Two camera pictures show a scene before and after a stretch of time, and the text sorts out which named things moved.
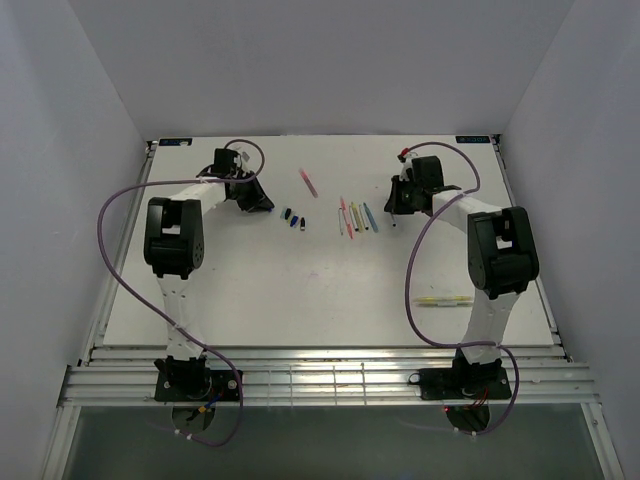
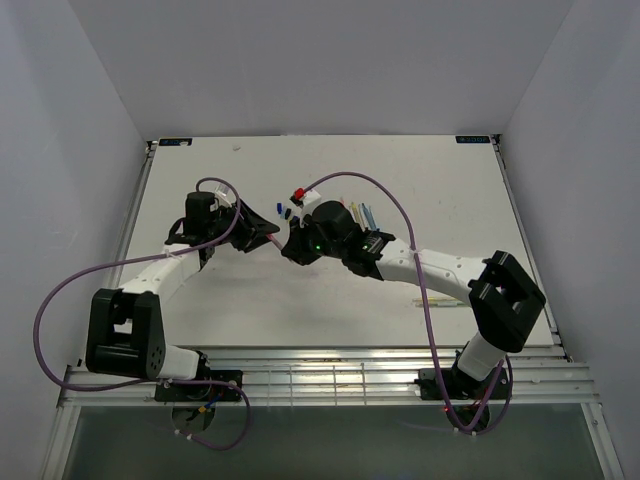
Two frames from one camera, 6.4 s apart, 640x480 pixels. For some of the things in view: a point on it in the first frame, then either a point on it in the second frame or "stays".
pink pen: (309, 183) to (275, 241)
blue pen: (371, 218) stays
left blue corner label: (174, 141) stays
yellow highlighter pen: (357, 216) stays
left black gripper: (259, 202) to (249, 240)
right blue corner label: (472, 139) stays
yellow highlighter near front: (443, 301) stays
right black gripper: (395, 205) to (296, 246)
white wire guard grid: (317, 385) stays
